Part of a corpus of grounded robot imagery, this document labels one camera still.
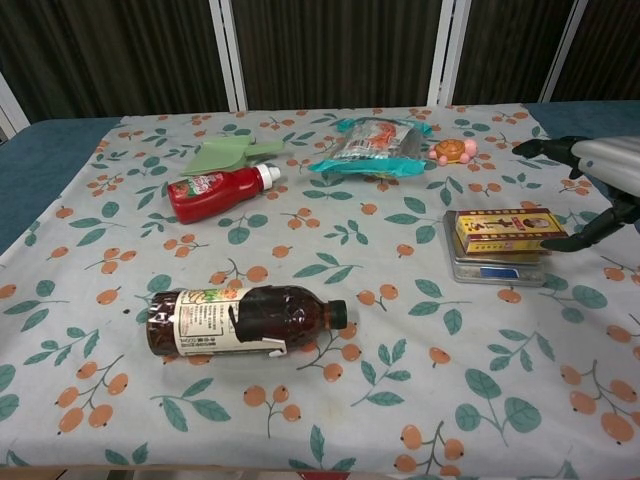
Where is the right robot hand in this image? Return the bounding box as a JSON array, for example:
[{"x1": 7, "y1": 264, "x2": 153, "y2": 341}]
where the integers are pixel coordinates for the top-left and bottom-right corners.
[{"x1": 512, "y1": 134, "x2": 640, "y2": 254}]

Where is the yellow patterned small box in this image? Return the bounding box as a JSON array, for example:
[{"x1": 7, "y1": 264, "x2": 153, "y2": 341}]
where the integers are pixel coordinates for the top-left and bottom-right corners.
[{"x1": 453, "y1": 207, "x2": 569, "y2": 258}]

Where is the silver digital scale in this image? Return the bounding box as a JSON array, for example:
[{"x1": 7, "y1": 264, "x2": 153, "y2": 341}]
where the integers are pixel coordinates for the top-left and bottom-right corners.
[{"x1": 443, "y1": 209, "x2": 552, "y2": 289}]

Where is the orange turtle toy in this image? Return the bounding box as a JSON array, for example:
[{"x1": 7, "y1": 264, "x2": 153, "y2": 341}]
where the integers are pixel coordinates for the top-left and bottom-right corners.
[{"x1": 426, "y1": 138, "x2": 478, "y2": 167}]

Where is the teal snack bag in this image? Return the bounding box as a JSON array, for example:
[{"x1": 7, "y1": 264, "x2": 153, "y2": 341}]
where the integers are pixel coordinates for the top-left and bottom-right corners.
[{"x1": 307, "y1": 115, "x2": 434, "y2": 180}]

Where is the dark folding screen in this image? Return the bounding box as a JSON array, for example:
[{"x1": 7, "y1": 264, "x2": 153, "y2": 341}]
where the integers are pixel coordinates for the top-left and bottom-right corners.
[{"x1": 0, "y1": 0, "x2": 640, "y2": 127}]

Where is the floral tablecloth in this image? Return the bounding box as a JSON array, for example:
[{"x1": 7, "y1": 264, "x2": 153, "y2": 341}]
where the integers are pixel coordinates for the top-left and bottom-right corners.
[{"x1": 0, "y1": 102, "x2": 640, "y2": 480}]

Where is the brown drink bottle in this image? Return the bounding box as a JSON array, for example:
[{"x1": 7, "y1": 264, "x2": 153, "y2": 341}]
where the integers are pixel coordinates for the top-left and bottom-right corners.
[{"x1": 144, "y1": 283, "x2": 349, "y2": 361}]

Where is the green plastic dustpan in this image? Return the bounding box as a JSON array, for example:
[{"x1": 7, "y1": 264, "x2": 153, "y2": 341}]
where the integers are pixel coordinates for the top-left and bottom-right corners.
[{"x1": 179, "y1": 135, "x2": 287, "y2": 178}]

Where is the red ketchup bottle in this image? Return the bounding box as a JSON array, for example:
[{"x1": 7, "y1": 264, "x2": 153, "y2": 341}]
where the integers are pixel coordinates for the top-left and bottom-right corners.
[{"x1": 167, "y1": 163, "x2": 283, "y2": 227}]

